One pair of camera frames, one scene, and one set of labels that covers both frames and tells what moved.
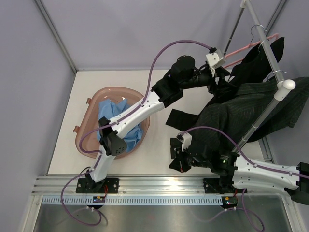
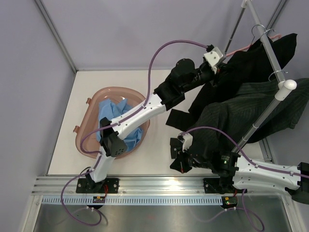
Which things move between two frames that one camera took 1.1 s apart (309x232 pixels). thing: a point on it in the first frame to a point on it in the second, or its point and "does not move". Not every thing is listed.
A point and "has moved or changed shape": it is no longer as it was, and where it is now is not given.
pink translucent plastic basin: (89, 118) does not move
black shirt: (253, 65) has moved or changed shape
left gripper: (219, 88) to (215, 78)
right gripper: (179, 164) does not move
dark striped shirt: (233, 114) does not move
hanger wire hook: (267, 39) to (269, 29)
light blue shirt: (110, 109) does not move
